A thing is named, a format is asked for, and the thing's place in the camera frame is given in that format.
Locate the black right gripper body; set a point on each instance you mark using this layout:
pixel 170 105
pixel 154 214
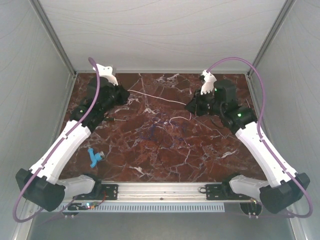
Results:
pixel 203 103

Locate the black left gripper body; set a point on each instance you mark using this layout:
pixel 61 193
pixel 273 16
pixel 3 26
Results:
pixel 117 97

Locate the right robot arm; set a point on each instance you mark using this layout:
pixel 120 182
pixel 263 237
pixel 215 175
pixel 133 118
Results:
pixel 243 123

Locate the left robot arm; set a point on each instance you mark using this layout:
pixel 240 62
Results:
pixel 41 184

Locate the yellow black phillips screwdriver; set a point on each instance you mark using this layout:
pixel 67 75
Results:
pixel 112 119

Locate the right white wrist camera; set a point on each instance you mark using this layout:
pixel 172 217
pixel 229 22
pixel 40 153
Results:
pixel 208 82

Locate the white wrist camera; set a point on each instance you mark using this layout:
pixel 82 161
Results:
pixel 107 73
pixel 208 82

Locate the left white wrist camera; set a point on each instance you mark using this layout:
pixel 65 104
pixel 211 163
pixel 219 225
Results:
pixel 107 73

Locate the grey slotted cable duct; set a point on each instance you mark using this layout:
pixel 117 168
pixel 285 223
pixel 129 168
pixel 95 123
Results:
pixel 148 207

